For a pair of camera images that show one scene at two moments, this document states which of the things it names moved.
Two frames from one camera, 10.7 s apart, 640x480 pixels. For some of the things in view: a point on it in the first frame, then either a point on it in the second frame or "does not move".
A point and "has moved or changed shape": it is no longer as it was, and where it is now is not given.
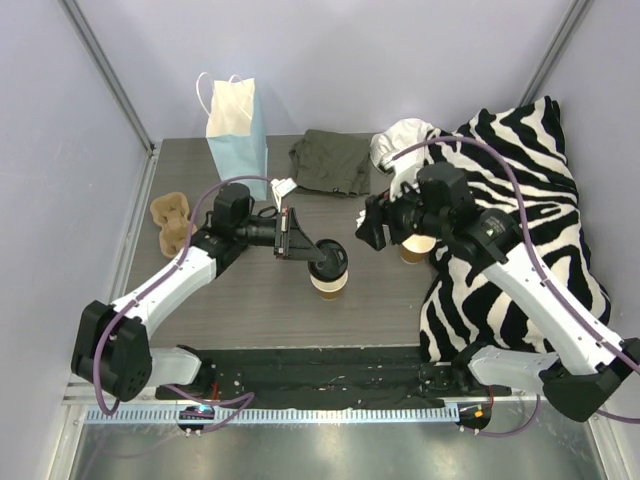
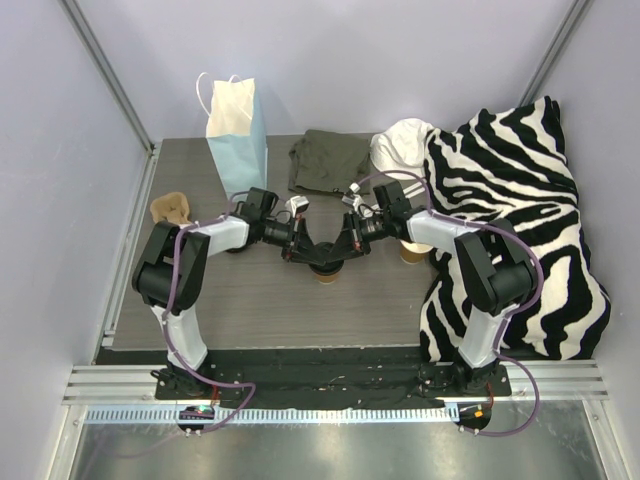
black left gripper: x=283 y=233 does not move
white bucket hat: x=401 y=135 does not move
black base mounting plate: x=334 y=377 does not move
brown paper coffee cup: x=330 y=290 has moved or changed shape
